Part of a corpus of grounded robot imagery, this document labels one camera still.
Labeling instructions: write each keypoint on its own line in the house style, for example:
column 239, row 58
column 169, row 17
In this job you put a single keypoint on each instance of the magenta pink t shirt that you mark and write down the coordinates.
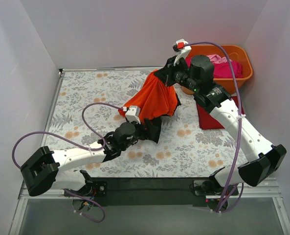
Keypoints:
column 222, row 70

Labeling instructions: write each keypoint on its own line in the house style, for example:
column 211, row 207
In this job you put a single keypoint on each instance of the orange t shirt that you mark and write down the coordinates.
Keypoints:
column 152, row 86

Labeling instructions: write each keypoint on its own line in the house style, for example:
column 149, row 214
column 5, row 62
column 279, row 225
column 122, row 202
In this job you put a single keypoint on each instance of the folded dark red t shirt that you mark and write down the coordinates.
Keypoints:
column 207, row 122

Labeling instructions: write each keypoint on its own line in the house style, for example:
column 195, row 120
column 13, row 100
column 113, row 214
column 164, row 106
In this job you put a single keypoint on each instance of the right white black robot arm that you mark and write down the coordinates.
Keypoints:
column 263, row 157

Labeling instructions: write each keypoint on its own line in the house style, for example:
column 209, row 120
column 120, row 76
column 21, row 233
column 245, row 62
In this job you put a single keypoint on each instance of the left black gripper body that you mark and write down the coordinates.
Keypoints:
column 149, row 129

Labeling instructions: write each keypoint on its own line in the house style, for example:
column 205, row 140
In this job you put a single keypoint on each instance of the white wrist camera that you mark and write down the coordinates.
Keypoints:
column 182, row 49
column 132, row 114

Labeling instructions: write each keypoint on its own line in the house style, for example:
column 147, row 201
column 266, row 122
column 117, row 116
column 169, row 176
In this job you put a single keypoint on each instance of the light pink garment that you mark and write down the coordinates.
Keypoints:
column 216, row 59

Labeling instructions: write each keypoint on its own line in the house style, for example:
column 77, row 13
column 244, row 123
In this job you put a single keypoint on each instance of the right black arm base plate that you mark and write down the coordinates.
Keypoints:
column 205, row 188

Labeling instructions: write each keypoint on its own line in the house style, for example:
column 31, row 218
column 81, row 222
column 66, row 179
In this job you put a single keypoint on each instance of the floral patterned table mat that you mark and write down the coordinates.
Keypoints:
column 86, row 108

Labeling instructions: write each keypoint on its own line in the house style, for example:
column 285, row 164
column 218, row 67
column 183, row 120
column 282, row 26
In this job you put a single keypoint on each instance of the aluminium frame rail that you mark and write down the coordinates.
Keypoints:
column 154, row 206

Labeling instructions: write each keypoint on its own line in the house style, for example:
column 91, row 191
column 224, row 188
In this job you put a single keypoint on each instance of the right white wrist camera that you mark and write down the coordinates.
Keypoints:
column 182, row 49

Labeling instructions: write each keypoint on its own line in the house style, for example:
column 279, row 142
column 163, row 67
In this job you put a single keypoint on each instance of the black t shirt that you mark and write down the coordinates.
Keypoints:
column 157, row 129

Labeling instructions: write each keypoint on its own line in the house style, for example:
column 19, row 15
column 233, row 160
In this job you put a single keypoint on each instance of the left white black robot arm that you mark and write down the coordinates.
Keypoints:
column 47, row 169

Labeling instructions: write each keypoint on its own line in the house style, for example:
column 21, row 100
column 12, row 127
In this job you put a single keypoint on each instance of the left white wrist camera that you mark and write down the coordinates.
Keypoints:
column 132, row 114

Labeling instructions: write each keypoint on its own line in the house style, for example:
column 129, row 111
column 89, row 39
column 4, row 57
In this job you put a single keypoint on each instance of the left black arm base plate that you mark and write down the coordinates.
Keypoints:
column 97, row 189

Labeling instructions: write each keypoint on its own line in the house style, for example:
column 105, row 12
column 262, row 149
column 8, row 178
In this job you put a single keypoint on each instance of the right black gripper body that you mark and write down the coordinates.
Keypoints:
column 167, row 75

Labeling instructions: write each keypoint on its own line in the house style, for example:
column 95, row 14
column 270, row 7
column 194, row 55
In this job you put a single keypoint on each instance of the orange plastic laundry basket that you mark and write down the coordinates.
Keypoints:
column 235, row 53

